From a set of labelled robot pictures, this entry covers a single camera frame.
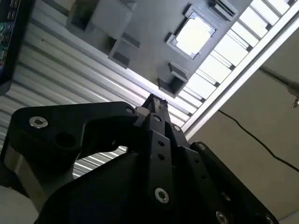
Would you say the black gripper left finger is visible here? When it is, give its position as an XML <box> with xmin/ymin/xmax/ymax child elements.
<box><xmin>0</xmin><ymin>94</ymin><xmax>175</xmax><ymax>205</ymax></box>

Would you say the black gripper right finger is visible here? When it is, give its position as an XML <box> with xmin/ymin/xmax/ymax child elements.
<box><xmin>157</xmin><ymin>97</ymin><xmax>280</xmax><ymax>224</ymax></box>

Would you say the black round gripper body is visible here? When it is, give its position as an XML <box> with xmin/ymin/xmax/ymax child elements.
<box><xmin>35</xmin><ymin>149</ymin><xmax>225</xmax><ymax>224</ymax></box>

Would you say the silver CPU with green rim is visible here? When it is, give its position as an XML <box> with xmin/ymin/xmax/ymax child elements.
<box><xmin>174</xmin><ymin>11</ymin><xmax>217</xmax><ymax>59</ymax></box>

